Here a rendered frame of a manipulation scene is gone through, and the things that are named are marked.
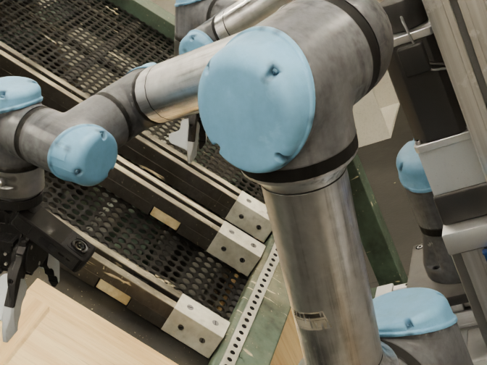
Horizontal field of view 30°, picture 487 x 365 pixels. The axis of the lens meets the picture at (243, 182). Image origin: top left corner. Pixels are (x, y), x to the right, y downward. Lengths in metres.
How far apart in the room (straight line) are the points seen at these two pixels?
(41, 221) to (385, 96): 4.98
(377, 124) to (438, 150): 4.31
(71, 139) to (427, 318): 0.47
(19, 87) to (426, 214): 0.73
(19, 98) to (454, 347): 0.61
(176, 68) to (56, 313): 0.92
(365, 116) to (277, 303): 3.42
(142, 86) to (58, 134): 0.12
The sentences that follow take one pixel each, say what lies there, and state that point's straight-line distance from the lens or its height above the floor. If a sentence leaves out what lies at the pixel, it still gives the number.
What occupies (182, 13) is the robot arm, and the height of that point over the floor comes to 1.60.
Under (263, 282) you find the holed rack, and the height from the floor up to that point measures 0.89.
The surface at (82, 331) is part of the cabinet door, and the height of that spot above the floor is 1.10.
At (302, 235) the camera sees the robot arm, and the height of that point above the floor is 1.47.
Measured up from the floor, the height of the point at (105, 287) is 1.11.
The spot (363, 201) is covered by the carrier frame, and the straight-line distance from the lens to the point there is 3.29.
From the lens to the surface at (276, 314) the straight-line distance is 2.19.
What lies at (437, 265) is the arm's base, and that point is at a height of 1.06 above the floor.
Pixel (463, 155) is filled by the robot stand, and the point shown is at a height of 1.35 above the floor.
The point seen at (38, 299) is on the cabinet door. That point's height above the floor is 1.19.
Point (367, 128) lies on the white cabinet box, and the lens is 5.58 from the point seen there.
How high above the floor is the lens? 1.81
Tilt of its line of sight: 18 degrees down
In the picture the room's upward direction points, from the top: 24 degrees counter-clockwise
